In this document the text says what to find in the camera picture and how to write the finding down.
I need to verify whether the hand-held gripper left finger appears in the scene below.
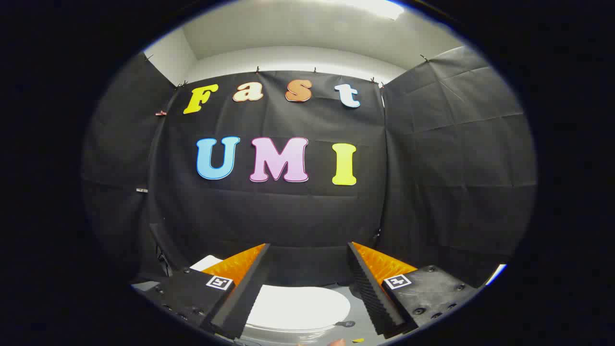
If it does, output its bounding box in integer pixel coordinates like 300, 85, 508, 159
132, 243, 271, 341

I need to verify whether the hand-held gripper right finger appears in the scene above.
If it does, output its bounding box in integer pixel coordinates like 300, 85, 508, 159
347, 241, 481, 339

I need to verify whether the white toilet tank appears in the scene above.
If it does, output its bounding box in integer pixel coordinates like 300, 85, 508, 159
190, 255, 224, 272

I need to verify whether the black backdrop cloth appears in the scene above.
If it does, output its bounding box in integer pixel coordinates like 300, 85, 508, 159
82, 46, 538, 290

